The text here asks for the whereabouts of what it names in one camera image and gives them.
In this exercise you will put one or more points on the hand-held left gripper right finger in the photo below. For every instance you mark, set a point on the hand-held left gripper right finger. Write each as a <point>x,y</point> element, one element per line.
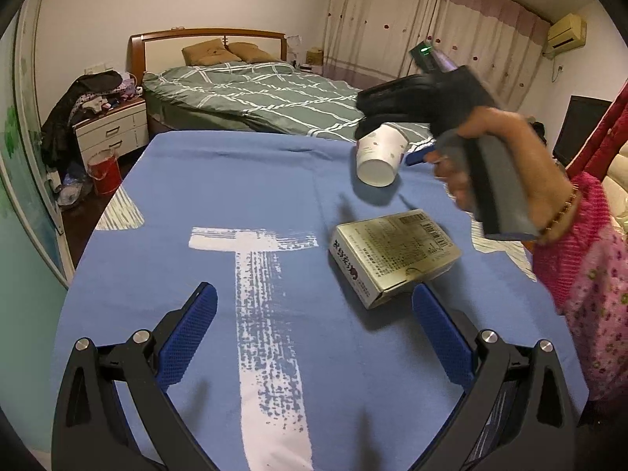
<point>439,328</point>

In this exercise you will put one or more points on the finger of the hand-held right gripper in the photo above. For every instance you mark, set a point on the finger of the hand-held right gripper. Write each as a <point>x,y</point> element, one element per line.
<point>419,157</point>
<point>392,103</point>

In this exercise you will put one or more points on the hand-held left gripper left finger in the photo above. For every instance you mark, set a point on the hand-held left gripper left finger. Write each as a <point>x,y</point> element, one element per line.
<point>191,328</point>

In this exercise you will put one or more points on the white paper cup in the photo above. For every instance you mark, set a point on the white paper cup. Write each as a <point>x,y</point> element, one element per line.
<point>378,162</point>

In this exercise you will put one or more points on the gold cardboard box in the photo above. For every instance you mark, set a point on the gold cardboard box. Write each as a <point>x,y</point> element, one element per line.
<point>397,250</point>

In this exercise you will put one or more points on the person's right forearm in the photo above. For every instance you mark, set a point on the person's right forearm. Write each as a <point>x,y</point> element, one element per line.
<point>574,255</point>

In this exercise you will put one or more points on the person's right hand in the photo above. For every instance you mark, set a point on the person's right hand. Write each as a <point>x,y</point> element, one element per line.
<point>515,127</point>

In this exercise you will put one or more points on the pink striped curtain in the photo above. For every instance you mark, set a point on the pink striped curtain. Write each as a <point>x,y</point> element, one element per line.
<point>392,19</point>

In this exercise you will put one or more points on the tan cardboard box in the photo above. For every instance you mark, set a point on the tan cardboard box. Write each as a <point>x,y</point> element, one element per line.
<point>315,56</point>

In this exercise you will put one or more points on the white paper sheet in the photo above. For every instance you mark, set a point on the white paper sheet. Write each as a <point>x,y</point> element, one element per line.
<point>293,49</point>

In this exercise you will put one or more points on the beige air conditioner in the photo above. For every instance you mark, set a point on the beige air conditioner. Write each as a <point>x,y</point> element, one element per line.
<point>566,34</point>

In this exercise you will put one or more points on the black television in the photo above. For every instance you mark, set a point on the black television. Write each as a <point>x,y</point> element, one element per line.
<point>581,127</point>

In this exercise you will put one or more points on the blue printed tablecloth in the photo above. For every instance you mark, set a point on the blue printed tablecloth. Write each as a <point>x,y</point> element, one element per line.
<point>196,191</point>

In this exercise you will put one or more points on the green plaid bed blanket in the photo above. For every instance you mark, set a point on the green plaid bed blanket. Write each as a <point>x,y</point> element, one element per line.
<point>255,88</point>

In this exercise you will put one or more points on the small brown pillow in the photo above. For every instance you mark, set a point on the small brown pillow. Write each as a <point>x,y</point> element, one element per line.
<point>252,51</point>

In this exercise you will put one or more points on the red cloth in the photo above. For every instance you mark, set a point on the red cloth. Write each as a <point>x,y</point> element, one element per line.
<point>608,132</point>

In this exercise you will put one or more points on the pink floral clothing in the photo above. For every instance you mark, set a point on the pink floral clothing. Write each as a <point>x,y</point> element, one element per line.
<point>608,328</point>

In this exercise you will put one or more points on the red bucket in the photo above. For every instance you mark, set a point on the red bucket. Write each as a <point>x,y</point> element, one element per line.
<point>105,176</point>

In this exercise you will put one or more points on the white puffy jacket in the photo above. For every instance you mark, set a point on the white puffy jacket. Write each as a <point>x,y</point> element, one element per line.
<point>618,181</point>

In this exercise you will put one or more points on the clear plastic bag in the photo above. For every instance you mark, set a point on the clear plastic bag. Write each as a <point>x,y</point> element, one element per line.
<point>71,189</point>

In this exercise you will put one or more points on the large brown pillow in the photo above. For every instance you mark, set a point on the large brown pillow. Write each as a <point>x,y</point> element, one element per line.
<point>208,52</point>

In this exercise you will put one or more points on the white nightstand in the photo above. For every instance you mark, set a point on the white nightstand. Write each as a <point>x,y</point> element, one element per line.
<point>110,130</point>

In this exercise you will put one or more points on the wooden bed headboard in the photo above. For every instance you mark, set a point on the wooden bed headboard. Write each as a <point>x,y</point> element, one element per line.
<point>167,54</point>

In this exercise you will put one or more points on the pink cloth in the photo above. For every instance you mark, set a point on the pink cloth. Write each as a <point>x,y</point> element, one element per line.
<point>128,89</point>

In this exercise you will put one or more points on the black clothes pile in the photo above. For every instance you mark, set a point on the black clothes pile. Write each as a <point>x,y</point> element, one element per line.
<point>73,103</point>

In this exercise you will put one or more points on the white wall socket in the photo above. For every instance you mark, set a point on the white wall socket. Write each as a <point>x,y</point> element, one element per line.
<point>95,66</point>

